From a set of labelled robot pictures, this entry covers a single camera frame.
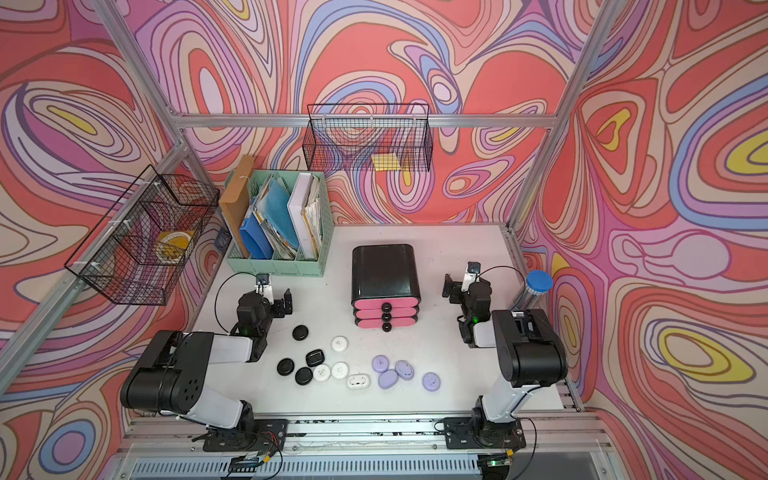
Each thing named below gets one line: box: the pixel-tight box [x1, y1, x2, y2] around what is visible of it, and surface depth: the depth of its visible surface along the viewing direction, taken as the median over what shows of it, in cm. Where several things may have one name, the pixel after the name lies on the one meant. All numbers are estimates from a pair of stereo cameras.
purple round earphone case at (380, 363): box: [372, 354, 390, 373], surface depth 86 cm
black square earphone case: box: [305, 349, 325, 367], surface depth 87 cm
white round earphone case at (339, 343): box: [331, 335, 349, 352], surface depth 90 cm
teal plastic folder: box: [265, 178, 299, 249], surface depth 95 cm
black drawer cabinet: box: [351, 244, 421, 305], surface depth 90 cm
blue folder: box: [240, 212, 274, 260], surface depth 95 cm
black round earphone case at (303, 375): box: [294, 367, 313, 385], surface depth 84 cm
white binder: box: [287, 172, 320, 260], surface depth 96 cm
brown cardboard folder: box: [219, 155, 255, 259], surface depth 86 cm
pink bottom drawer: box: [354, 316, 417, 333], surface depth 90 cm
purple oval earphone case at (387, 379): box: [378, 369, 398, 389], surface depth 84 cm
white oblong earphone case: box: [346, 373, 371, 390], surface depth 82 cm
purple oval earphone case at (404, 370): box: [394, 360, 415, 380], surface depth 84 cm
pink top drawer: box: [354, 297, 419, 311], surface depth 82 cm
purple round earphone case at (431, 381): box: [422, 372, 441, 392], surface depth 82 cm
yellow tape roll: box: [155, 232, 191, 263], surface depth 80 cm
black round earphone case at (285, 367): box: [276, 358, 295, 376], surface depth 85 cm
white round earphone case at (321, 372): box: [313, 364, 331, 382], surface depth 84 cm
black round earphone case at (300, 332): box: [292, 324, 309, 341], surface depth 93 cm
